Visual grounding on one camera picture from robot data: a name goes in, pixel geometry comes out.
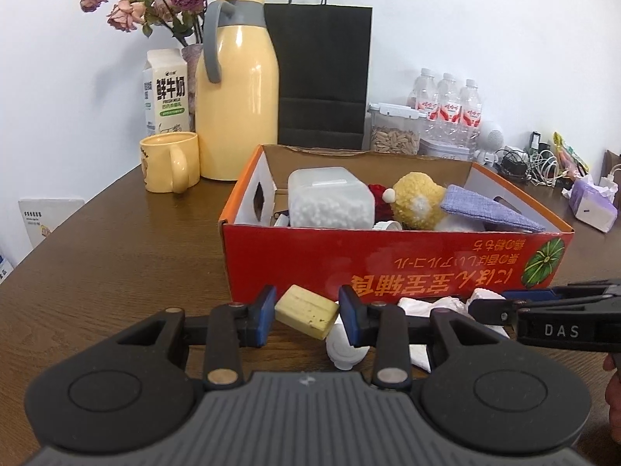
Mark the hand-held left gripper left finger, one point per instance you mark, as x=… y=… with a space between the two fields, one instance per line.
x=266 y=315

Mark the red artificial rose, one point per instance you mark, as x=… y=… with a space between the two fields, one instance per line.
x=378 y=204

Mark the white milk carton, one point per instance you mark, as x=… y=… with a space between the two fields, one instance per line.
x=167 y=92

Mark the person's right hand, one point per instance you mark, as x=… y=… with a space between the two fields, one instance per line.
x=615 y=403

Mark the clear flat plastic container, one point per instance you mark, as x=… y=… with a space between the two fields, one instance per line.
x=444 y=149

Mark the pink glass vase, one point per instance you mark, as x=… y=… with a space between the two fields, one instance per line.
x=191 y=77

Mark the white booklet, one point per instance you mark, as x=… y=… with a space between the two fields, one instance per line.
x=51 y=221

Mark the red cardboard box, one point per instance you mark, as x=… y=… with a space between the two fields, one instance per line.
x=301 y=257

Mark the yellow soap bar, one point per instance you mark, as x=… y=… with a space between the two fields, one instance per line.
x=305 y=310

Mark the yellow thermos jug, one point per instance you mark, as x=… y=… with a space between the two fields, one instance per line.
x=240 y=97

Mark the yellow mug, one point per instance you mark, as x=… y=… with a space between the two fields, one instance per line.
x=160 y=162

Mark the translucent box of white beads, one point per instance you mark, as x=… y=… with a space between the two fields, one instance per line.
x=330 y=204

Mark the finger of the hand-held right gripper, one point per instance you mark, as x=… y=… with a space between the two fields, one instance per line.
x=533 y=294
x=492 y=310

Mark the purple cloth pouch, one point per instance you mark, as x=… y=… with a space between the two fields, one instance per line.
x=485 y=206

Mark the clear container of seeds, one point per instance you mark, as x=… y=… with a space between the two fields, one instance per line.
x=393 y=138

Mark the yellow white plush sheep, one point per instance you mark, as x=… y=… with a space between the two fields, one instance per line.
x=417 y=199

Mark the yellow green snack packet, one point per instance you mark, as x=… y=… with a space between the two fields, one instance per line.
x=570 y=153

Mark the brown board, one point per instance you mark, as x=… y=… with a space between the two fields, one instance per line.
x=612 y=158

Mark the white cloth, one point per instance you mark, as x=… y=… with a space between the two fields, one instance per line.
x=422 y=306

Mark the white robot toy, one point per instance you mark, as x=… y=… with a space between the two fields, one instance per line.
x=490 y=138

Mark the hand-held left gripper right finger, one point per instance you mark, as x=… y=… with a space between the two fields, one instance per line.
x=350 y=318

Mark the purple tissue pack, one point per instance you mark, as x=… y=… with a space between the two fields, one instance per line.
x=592 y=206

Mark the black paper bag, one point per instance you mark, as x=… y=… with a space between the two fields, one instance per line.
x=320 y=73

